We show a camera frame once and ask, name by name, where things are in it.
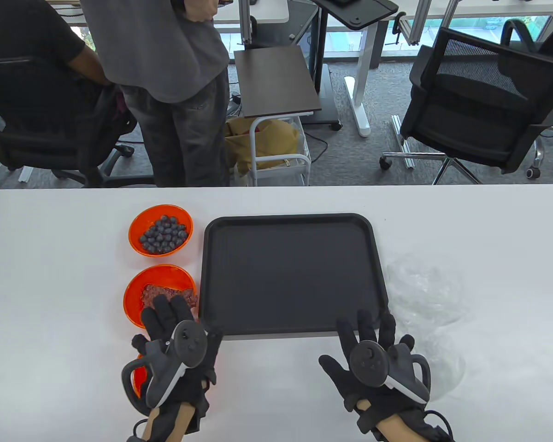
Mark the orange bowl holding brown meat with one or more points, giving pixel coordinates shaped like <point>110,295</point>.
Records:
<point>138,285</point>

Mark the person's left hand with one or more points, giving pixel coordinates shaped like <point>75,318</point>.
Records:
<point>166,313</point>

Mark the aluminium bar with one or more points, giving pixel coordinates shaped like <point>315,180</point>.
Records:
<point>403,142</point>

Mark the black plastic tray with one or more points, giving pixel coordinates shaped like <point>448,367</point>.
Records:
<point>290,276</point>

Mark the black wrist device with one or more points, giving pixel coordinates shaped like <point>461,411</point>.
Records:
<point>435,430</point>
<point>136,433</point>

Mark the aluminium post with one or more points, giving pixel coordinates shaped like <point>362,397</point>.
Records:
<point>245,23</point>

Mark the person's right hand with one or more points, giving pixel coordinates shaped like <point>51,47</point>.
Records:
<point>338,375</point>

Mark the white desk top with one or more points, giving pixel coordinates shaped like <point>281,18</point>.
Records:
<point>267,11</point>

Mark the pile of blueberries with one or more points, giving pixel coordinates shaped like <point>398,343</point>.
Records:
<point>163,235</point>

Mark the dark brown cart top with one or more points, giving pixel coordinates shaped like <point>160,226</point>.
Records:
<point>272,83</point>

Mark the orange bowl holding blueberries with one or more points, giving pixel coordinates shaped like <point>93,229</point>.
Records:
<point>137,225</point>

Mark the orange bowl holding pink meat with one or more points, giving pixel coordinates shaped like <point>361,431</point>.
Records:
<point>138,377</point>

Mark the black left wrist device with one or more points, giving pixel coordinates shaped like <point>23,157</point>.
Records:
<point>136,433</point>

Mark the black right wrist device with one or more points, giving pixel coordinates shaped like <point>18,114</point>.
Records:
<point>435,430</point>

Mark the orange bowl of brown meat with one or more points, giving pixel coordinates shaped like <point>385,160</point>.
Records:
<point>424,290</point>

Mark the white cart frame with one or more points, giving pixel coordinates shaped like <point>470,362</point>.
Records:
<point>253,147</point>

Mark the person's left forearm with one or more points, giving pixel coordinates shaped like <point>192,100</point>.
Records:
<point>166,423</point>

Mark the brown paper bag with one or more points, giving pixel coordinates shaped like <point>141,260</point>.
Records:
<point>272,138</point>

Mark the black mesh office chair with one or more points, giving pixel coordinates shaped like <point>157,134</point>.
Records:
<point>465,119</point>

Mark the brown meat slab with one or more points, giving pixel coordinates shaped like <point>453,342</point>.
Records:
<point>166,292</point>

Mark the white desk leg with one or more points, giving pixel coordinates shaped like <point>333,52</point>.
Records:
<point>357,106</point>

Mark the person's right forearm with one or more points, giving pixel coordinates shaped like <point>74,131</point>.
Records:
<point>396,430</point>

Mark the aluminium frame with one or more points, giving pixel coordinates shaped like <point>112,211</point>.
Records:
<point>414,27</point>

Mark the grey hand controller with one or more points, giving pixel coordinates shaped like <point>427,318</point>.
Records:
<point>368,363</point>
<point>189,343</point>

